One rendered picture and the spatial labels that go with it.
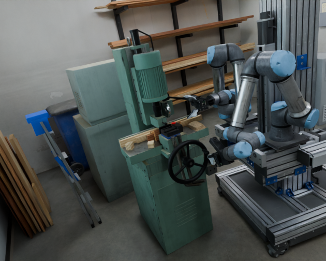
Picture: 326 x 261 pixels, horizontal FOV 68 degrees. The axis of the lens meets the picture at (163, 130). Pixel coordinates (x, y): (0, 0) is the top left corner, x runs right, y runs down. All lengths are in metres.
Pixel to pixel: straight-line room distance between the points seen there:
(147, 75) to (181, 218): 1.08
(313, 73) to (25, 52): 3.23
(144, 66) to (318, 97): 1.21
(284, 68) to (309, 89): 0.71
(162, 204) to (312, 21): 1.53
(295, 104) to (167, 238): 1.28
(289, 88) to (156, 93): 0.76
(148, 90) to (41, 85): 2.38
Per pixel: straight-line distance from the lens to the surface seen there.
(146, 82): 1.55
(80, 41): 3.81
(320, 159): 1.73
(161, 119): 1.64
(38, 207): 2.71
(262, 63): 1.27
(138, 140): 1.66
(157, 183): 1.67
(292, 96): 1.40
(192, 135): 1.67
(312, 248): 2.14
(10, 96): 3.74
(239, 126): 1.33
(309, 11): 1.85
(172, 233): 1.97
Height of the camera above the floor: 1.55
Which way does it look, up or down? 21 degrees down
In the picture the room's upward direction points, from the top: 11 degrees counter-clockwise
